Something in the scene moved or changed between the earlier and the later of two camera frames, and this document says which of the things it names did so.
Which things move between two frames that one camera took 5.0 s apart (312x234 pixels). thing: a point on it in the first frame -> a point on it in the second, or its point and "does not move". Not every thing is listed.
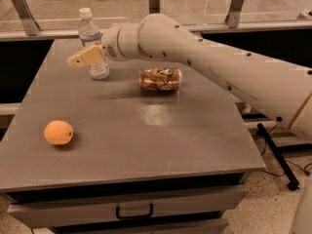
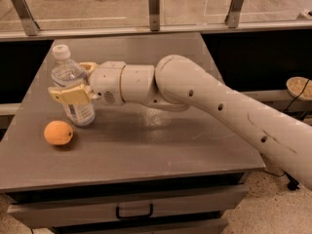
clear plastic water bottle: [90, 35] -> [67, 72]
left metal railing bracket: [30, 25] does not move
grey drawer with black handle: [127, 209] does not move
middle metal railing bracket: [153, 0] does not move
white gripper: [109, 44] -> [106, 83]
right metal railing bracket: [233, 17] does not move
